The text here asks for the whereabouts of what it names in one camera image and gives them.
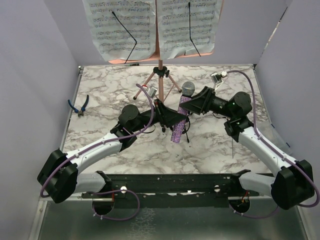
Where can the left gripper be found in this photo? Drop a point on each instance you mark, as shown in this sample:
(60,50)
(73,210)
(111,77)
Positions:
(166,117)

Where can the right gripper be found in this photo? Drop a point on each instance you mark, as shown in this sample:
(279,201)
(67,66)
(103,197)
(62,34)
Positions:
(201,102)

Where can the black microphone shock mount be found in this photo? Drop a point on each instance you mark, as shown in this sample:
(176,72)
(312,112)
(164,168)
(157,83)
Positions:
(185,129)

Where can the purple glitter microphone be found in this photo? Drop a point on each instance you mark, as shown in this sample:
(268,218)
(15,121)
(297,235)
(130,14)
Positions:
(188,89)

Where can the pink music stand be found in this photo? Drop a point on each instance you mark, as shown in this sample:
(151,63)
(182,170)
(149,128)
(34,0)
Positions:
(161,71)

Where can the sheet music page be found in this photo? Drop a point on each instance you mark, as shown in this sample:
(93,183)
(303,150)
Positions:
(122,29)
(187,27)

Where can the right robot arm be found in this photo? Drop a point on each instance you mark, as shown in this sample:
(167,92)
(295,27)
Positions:
(270,155)

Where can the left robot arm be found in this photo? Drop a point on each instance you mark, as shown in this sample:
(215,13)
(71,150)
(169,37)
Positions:
(62,174)

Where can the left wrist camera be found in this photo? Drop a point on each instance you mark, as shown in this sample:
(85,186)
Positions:
(151,90)

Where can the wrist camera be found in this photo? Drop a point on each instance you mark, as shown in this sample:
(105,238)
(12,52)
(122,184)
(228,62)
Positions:
(151,90)
(218,79)

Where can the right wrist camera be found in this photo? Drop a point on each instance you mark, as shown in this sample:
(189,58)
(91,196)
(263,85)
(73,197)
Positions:
(218,79)

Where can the yellow handled screwdriver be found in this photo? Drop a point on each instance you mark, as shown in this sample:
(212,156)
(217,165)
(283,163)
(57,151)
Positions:
(232,148)

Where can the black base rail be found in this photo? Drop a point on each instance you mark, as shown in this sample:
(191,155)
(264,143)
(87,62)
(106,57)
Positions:
(173,191)

